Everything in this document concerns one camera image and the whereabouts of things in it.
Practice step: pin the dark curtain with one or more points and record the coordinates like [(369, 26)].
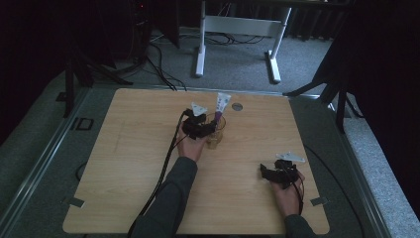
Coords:
[(383, 82)]

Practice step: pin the grey tape piece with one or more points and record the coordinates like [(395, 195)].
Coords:
[(319, 200), (74, 201)]

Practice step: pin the metal floor rail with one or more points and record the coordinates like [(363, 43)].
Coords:
[(360, 185), (43, 155)]

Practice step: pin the person's right hand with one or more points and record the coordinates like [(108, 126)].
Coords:
[(289, 202)]

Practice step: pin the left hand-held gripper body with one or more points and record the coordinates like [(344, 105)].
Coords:
[(194, 127)]

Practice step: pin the white desk frame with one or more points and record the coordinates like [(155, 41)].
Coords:
[(242, 25)]

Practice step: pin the black metal stand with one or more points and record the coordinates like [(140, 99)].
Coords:
[(71, 82), (340, 95)]

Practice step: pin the dark equipment with red light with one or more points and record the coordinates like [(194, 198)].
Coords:
[(140, 29)]

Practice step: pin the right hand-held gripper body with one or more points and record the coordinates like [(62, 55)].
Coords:
[(284, 174)]

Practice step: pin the clear amber glass cup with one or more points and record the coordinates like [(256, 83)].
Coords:
[(218, 139)]

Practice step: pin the person's left hand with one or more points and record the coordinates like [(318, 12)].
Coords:
[(190, 148)]

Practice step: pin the white and purple toothpaste tube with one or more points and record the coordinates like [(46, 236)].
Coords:
[(222, 103)]

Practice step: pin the grey round table grommet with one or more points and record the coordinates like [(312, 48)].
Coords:
[(237, 106)]

